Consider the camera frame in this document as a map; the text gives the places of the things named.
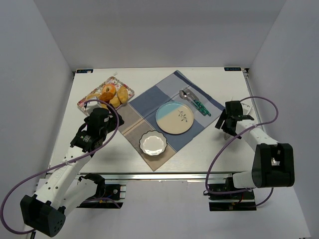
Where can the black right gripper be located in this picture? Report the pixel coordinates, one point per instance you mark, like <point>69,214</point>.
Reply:
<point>229,122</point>

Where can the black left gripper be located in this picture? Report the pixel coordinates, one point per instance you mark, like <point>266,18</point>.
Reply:
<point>114,120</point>

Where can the small round bun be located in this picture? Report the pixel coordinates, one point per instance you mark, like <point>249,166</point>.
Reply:
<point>115,102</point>

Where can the oblong golden bread roll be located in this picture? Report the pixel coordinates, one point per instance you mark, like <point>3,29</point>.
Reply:
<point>122,94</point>

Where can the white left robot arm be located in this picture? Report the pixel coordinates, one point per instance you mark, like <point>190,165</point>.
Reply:
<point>47,209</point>

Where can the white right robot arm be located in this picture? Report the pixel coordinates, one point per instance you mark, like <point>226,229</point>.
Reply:
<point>273,163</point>

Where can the brown crusty pastry piece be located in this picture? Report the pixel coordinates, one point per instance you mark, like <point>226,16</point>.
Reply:
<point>106,96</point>

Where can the round yellow muffin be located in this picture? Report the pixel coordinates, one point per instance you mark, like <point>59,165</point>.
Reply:
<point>91,99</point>

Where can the floral serving tray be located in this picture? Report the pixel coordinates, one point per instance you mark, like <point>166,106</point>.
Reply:
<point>111,80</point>

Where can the blue label sticker right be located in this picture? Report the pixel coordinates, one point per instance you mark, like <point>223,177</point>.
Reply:
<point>232,69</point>

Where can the blue label sticker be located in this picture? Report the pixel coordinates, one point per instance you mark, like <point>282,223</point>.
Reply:
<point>84,71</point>
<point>232,69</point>

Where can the white scalloped bowl black rim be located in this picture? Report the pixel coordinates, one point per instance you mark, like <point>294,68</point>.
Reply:
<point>153,143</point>

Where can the blue and cream round plate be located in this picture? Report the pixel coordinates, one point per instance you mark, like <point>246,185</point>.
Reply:
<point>174,117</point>

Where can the blue label sticker left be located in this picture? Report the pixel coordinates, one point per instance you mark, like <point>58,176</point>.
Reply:
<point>84,71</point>

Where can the patchwork blue grey placemat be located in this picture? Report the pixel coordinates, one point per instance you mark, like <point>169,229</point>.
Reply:
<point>139,116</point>

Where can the glazed ring donut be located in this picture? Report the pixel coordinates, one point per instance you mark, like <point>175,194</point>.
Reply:
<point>109,89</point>

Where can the steel spoon green handle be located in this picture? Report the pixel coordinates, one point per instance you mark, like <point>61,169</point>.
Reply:
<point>199,106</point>

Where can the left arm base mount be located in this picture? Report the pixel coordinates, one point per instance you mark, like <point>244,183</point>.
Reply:
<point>108,195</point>

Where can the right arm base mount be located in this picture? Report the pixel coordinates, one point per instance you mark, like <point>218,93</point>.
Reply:
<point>244,201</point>

